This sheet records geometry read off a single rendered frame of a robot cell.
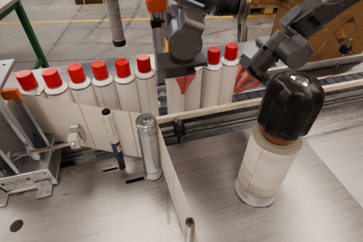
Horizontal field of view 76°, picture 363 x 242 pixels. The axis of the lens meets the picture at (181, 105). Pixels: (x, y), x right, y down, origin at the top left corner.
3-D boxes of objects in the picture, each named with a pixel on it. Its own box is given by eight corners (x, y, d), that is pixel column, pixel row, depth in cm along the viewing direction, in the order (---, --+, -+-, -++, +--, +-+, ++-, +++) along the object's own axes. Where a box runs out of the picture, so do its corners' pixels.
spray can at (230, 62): (216, 111, 71) (225, 51, 58) (212, 100, 75) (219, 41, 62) (233, 109, 72) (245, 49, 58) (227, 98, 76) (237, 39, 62)
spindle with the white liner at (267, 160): (246, 212, 49) (290, 106, 29) (228, 175, 55) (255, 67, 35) (283, 201, 50) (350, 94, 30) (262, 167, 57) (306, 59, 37)
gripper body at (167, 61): (208, 69, 51) (210, 37, 46) (162, 76, 49) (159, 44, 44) (199, 54, 55) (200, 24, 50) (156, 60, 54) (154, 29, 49)
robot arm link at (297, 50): (311, 25, 64) (295, 4, 60) (341, 41, 55) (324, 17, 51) (276, 58, 68) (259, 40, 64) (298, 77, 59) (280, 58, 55)
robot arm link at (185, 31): (223, -20, 43) (180, -40, 40) (239, 1, 34) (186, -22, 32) (195, 38, 50) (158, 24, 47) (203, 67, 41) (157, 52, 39)
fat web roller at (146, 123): (145, 186, 53) (134, 130, 40) (142, 169, 56) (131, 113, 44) (165, 181, 54) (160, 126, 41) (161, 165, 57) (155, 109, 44)
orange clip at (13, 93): (4, 101, 46) (-2, 92, 44) (6, 95, 47) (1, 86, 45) (20, 98, 46) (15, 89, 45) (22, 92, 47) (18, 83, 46)
